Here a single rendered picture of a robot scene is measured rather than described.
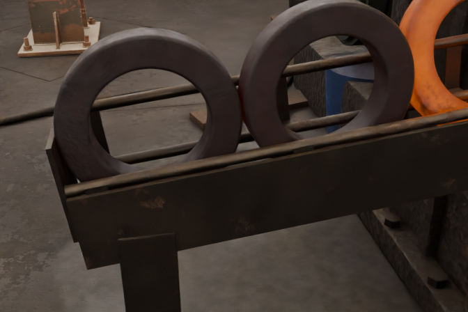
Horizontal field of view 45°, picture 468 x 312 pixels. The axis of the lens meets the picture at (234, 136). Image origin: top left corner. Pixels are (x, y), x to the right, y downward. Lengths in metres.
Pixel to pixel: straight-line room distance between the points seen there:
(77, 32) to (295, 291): 2.15
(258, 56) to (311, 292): 0.86
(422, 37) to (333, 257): 0.88
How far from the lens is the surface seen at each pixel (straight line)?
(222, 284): 1.35
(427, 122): 0.62
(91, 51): 0.54
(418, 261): 1.35
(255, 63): 0.55
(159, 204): 0.57
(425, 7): 0.65
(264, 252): 1.44
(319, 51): 2.13
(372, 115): 0.62
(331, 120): 0.64
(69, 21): 3.13
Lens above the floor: 0.87
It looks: 26 degrees down
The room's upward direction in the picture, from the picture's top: 1 degrees counter-clockwise
